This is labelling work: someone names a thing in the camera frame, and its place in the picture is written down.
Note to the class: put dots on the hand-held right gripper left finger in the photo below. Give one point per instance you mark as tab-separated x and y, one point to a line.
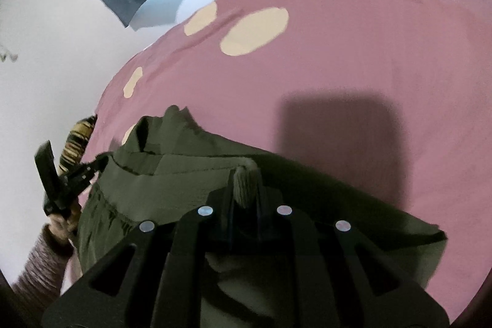
215	228

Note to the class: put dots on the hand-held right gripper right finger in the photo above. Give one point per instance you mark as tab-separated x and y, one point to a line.
276	228

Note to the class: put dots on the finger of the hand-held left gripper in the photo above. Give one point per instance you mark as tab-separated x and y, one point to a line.
47	166
84	174

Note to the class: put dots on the olive green jacket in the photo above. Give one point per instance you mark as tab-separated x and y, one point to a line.
184	166

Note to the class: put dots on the person's left forearm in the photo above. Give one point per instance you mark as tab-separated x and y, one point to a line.
38	266

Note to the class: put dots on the person's left hand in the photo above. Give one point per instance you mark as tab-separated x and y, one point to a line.
63	230

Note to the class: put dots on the striped brown pillow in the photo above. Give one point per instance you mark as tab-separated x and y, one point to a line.
77	143

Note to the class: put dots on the pink polka-dot bedsheet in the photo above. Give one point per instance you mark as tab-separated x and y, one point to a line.
346	43

